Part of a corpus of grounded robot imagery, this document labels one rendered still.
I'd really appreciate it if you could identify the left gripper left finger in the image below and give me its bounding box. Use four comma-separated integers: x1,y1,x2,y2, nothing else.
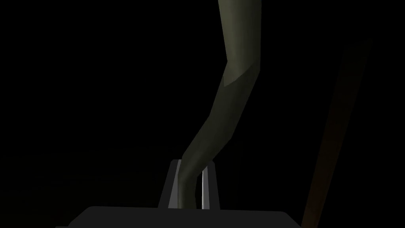
158,159,182,210

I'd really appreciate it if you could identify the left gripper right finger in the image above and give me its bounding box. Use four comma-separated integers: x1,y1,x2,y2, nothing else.
202,163,221,210

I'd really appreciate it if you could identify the olive curved bar handle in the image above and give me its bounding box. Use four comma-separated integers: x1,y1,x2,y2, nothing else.
177,0,262,210

